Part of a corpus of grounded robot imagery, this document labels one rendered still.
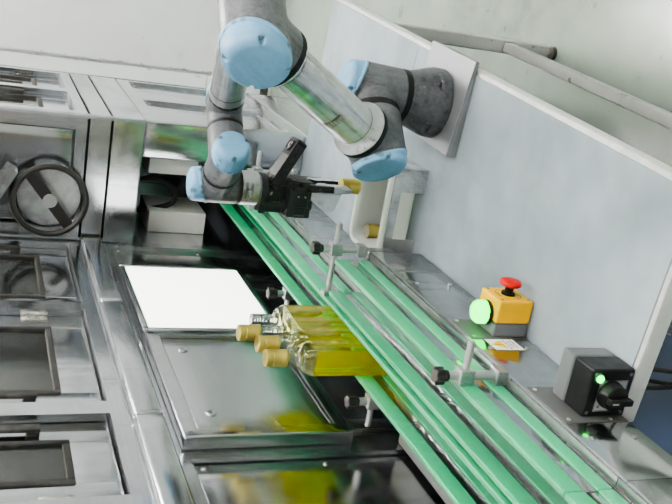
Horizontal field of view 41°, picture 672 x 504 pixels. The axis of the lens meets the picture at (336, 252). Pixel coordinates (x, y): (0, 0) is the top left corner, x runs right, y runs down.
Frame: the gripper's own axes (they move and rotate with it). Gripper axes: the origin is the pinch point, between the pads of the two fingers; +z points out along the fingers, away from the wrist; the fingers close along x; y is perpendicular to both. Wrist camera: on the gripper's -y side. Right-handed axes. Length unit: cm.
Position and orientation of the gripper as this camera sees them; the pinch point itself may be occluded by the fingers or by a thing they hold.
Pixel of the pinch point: (343, 185)
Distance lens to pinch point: 204.2
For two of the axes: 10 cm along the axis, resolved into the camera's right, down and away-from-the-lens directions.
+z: 9.2, 0.5, 3.8
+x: 3.5, 3.1, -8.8
